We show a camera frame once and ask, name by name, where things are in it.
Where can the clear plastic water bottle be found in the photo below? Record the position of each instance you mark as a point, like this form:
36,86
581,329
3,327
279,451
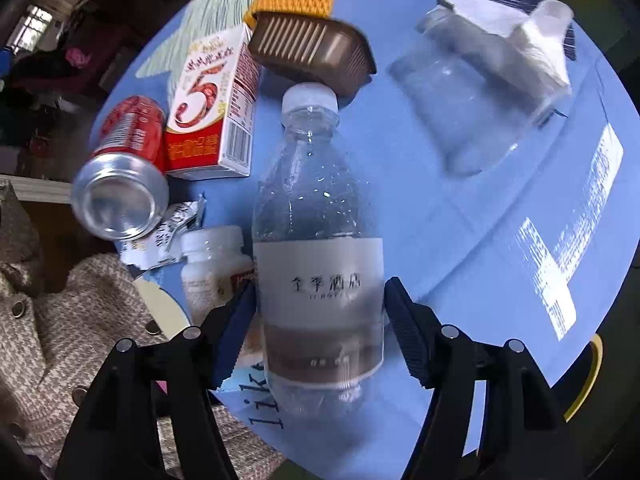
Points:
315,220

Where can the window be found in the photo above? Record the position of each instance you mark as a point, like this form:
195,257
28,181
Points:
31,27

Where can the person's beige tweed coat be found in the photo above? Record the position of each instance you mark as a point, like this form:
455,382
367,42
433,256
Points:
65,300

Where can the pink object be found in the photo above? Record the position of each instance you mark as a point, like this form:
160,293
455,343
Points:
77,57

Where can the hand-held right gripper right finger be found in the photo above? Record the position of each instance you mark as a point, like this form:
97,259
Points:
400,322

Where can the white tissue pack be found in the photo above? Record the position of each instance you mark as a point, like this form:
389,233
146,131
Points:
530,45

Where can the clear plastic cup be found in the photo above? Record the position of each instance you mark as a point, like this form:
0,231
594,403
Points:
450,95

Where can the white pill bottle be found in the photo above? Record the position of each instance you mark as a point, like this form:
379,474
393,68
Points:
210,270

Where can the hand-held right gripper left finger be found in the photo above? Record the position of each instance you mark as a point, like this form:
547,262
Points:
234,332

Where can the red and white drink carton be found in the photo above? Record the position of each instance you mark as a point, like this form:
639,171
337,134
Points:
205,110

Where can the red soda can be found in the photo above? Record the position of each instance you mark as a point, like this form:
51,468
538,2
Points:
130,130

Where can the brown ribbed plastic tray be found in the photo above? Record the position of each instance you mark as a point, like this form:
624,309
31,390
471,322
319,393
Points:
310,45

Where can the white snack wrapper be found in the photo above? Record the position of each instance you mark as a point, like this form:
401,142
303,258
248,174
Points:
165,232

